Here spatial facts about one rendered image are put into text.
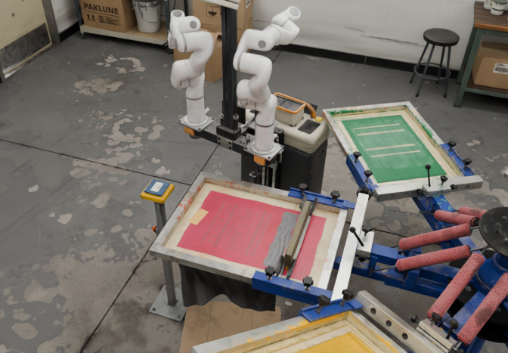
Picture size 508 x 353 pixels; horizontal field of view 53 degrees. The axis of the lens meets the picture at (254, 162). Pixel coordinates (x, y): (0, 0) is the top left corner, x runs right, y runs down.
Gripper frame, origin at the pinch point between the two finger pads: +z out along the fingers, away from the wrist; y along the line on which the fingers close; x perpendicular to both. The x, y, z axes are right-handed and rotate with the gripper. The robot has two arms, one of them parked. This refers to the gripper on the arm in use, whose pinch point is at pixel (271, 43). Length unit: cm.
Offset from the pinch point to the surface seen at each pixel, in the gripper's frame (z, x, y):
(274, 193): 14, 23, -75
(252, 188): 19, 31, -68
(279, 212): 11, 26, -85
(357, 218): -14, 2, -101
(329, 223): -1, 8, -98
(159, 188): 37, 72, -52
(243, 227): 11, 46, -86
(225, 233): 12, 55, -86
